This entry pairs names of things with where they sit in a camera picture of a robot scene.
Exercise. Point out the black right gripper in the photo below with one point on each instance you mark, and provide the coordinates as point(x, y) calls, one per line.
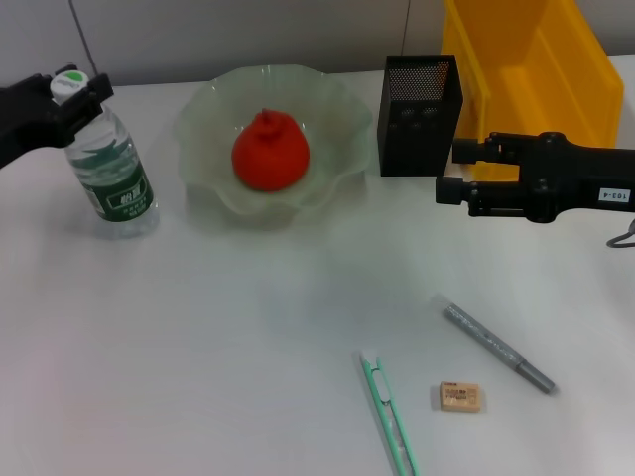
point(570, 178)

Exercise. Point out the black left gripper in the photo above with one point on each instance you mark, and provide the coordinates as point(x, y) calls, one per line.
point(25, 119)

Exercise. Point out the clear green-label water bottle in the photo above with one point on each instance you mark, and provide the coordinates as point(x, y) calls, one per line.
point(119, 198)

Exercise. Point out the red-orange fruit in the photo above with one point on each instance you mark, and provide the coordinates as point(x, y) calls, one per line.
point(270, 154)

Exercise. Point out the black mesh pen holder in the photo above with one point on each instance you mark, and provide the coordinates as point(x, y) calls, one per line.
point(417, 144)

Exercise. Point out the green glass fruit bowl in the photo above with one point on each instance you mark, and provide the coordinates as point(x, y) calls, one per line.
point(213, 129)

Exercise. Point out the grey marker pen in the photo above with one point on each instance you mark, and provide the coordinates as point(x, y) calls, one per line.
point(496, 347)

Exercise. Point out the small beige eraser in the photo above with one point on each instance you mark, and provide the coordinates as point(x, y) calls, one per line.
point(460, 395)

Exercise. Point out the yellow plastic bin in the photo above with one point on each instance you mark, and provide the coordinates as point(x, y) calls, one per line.
point(541, 89)

